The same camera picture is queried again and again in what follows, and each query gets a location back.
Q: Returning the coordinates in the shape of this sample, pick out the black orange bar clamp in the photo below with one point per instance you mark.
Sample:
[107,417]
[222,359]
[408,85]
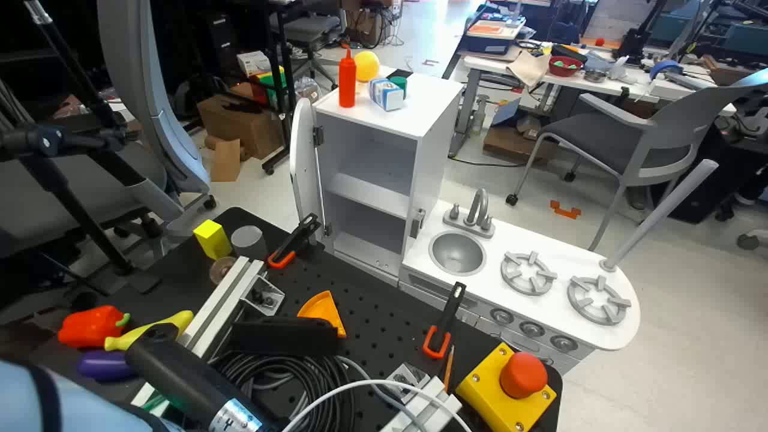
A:
[294,240]
[445,323]

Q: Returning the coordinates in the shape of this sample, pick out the black tripod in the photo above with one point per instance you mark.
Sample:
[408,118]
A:
[56,153]

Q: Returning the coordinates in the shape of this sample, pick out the grey toy stove knob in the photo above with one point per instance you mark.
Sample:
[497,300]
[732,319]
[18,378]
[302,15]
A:
[502,315]
[530,327]
[563,345]

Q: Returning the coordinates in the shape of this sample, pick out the yellow block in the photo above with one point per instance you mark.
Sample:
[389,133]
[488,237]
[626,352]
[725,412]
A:
[212,238]

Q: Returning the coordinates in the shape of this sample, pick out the orange toy vegetable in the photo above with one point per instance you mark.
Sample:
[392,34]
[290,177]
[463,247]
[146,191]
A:
[90,327]

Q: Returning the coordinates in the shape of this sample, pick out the red bowl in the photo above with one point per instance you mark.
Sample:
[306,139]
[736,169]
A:
[564,63]

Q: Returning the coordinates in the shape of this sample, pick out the light blue robot base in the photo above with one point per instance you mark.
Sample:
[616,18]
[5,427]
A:
[56,405]

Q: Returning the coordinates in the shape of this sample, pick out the small white blue box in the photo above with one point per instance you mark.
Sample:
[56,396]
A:
[388,95]

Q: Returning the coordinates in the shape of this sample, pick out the black foam pad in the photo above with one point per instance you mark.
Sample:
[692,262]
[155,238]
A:
[282,336]

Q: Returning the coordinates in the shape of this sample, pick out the orange clip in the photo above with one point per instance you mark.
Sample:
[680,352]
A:
[564,210]

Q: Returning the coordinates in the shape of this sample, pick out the aluminium extrusion bar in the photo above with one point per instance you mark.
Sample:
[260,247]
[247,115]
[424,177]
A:
[224,305]

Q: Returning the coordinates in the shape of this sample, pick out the black cylinder connector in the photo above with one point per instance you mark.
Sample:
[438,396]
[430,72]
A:
[187,379]

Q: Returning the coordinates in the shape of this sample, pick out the grey office chair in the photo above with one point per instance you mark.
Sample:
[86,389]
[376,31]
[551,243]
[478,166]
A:
[638,139]

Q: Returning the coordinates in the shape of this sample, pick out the purple toy eggplant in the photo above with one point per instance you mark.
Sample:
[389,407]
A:
[103,366]

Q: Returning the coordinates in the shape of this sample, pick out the white toy kitchen unit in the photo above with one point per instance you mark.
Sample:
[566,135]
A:
[433,160]

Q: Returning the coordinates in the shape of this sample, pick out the small teal box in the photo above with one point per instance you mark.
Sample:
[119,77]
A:
[400,77]

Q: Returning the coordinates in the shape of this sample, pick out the yellow toy ball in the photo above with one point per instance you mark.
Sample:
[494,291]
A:
[368,66]

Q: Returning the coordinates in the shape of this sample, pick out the grey toy stove burner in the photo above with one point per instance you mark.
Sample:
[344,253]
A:
[529,273]
[598,299]

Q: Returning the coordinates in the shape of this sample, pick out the white curved panel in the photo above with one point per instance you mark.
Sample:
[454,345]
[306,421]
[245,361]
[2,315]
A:
[146,87]

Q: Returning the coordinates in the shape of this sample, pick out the red squeeze bottle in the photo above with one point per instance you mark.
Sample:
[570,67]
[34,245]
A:
[347,81]

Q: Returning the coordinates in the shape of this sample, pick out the yellow emergency stop box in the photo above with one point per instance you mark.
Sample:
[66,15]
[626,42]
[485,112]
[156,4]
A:
[506,387]

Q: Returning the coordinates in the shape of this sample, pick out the grey slanted post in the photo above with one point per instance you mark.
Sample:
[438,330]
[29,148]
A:
[660,214]

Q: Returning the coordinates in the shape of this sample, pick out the grey toy sink bowl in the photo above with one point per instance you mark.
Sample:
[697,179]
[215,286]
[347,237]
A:
[457,253]

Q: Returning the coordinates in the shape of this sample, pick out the yellow toy banana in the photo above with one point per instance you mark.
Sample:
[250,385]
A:
[144,330]

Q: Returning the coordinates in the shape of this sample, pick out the large cardboard box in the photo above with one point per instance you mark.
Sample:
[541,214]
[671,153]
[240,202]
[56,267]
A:
[236,120]

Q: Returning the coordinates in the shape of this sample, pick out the cluttered white table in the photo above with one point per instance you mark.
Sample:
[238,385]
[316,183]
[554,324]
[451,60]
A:
[511,67]

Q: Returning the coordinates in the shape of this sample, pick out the grey round disc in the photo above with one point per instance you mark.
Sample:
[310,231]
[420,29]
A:
[245,237]

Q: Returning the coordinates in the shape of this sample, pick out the white toy cabinet door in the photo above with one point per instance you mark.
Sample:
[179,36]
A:
[302,160]

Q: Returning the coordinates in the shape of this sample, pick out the orange wedge toy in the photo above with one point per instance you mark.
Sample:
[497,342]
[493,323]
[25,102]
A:
[322,310]

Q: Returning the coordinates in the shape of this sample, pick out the small cardboard box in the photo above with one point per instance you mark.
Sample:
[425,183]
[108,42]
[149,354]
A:
[224,160]

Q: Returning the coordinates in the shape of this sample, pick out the white extrusion bracket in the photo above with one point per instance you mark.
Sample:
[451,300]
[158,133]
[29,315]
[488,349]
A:
[424,408]

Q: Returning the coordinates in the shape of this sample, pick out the grey toy faucet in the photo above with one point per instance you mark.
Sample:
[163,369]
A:
[478,213]

